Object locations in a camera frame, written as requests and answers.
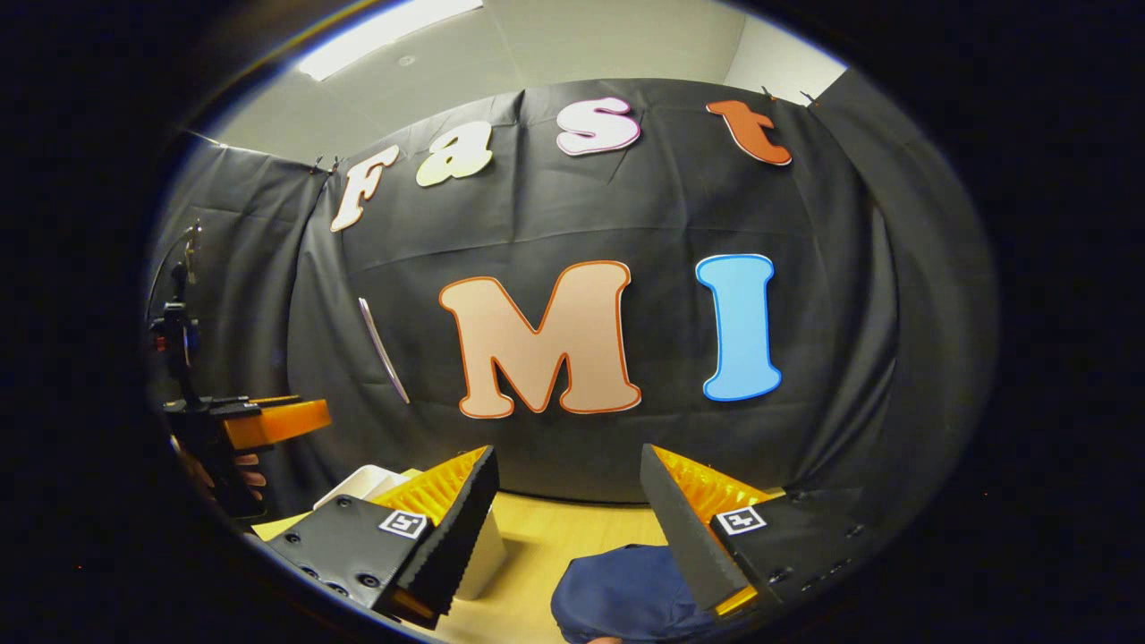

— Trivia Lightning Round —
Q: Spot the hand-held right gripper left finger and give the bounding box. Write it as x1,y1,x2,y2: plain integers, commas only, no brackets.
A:
264,445,502,631

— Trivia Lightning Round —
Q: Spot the white bookshelf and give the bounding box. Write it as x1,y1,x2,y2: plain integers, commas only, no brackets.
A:
313,463,508,602

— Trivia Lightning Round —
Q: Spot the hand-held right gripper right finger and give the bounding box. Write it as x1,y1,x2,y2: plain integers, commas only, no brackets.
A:
640,443,874,618

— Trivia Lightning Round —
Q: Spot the black backdrop cloth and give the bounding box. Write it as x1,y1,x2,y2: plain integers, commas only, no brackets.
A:
148,76,998,538

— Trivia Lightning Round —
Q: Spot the blue schoolbag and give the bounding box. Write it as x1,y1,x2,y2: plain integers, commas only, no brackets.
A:
550,544,717,644

